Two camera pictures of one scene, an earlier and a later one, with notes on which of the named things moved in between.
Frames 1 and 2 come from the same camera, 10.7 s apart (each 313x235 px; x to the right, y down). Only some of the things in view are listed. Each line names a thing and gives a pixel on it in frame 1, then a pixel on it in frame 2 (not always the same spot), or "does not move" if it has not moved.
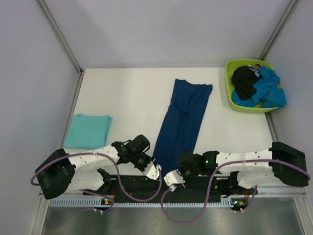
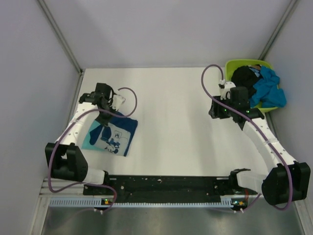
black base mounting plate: [144, 187] does not move
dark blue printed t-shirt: [182, 124] → [116, 136]
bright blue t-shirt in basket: [268, 93] does not move
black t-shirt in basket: [243, 79] does not move
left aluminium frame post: [61, 36] does not move
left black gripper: [148, 159] → [104, 121]
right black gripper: [182, 168] → [215, 112]
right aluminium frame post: [277, 30] does not move
